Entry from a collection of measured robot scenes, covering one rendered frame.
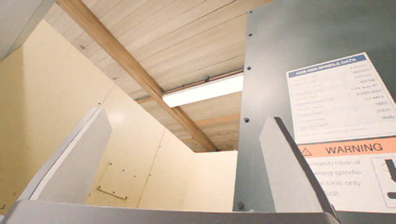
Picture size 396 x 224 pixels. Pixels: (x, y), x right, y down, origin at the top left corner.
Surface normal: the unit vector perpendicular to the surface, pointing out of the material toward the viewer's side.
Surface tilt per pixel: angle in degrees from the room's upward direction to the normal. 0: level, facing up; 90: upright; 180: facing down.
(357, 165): 90
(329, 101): 90
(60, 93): 90
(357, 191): 90
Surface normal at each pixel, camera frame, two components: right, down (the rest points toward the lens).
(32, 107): 0.84, -0.17
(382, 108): -0.51, -0.59
